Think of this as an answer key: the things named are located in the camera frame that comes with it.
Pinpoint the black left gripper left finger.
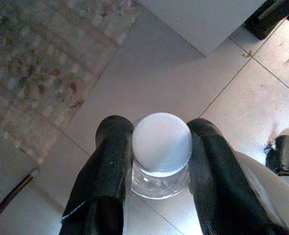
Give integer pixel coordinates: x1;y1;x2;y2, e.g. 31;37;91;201
60;115;135;235

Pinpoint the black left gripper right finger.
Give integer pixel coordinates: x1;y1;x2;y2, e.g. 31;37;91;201
187;117;289;235

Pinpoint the clear bottle white cap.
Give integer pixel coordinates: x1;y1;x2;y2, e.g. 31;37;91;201
130;112;193;199

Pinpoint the white fridge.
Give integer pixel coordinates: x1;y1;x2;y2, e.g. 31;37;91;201
134;0;269;59

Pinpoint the black fridge foot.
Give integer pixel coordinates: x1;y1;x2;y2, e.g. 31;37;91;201
243;0;289;41

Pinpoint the robot left leg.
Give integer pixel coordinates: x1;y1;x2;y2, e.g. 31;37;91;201
233;150;289;235

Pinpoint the dark thin rod silver tip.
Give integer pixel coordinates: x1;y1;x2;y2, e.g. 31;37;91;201
0;168;40;230

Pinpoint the patterned mosaic rug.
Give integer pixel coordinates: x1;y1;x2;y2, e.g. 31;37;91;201
0;0;142;165

